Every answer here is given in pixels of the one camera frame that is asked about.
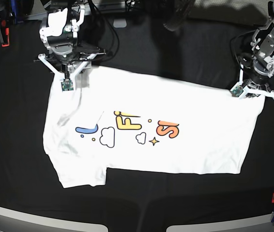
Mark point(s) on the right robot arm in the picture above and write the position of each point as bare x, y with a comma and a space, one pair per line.
64, 33

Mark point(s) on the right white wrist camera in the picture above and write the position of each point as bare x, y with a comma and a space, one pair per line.
68, 72

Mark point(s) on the black table cloth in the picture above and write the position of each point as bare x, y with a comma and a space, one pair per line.
131, 201

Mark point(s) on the left orange black clamp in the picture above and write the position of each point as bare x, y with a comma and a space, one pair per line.
4, 33

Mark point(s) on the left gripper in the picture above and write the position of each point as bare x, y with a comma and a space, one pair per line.
252, 85

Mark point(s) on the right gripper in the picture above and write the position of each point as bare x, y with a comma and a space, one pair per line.
61, 57

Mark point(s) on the left blue clamp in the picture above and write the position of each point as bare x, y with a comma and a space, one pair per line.
17, 11

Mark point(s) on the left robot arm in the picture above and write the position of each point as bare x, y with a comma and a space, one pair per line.
256, 67

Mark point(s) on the grey camera mount base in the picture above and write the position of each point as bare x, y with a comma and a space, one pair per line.
119, 22

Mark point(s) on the white printed t-shirt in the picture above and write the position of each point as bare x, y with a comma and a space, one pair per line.
123, 120

